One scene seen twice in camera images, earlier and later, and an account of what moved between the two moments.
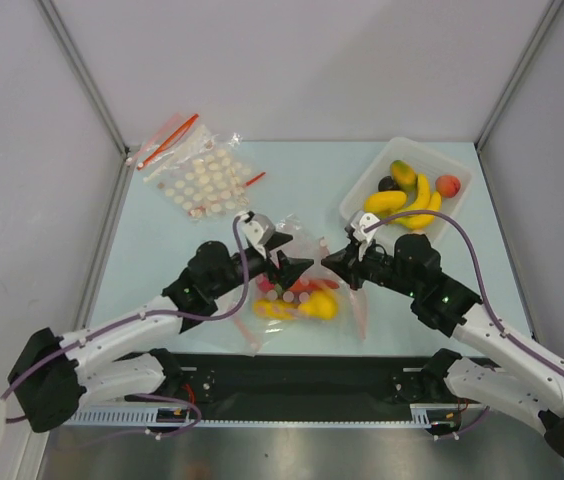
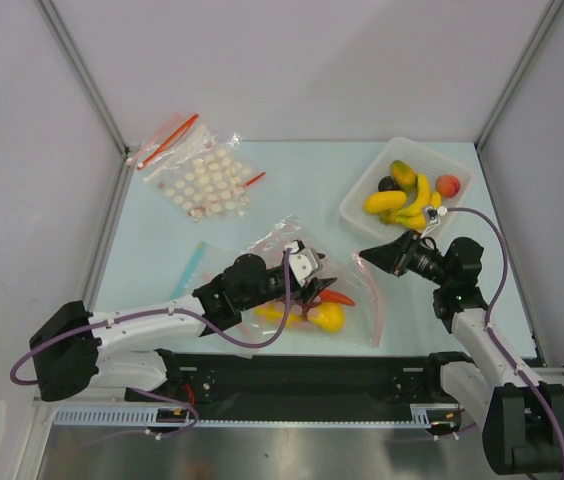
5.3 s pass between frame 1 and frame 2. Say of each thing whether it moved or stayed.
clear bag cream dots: stayed
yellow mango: stayed
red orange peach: stayed
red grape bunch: moved
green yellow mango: stayed
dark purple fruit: stayed
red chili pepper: moved
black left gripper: moved
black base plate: stayed
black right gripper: moved
